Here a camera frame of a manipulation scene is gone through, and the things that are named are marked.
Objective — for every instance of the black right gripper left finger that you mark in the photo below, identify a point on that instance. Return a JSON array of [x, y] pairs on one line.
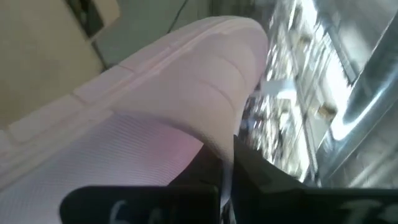
[[140, 205]]

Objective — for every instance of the pink foam slide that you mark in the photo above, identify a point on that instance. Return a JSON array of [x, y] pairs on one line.
[[186, 77]]

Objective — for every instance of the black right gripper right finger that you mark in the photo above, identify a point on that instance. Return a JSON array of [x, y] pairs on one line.
[[280, 202]]

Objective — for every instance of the silver ceiling duct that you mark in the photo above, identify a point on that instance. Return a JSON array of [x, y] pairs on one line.
[[367, 93]]

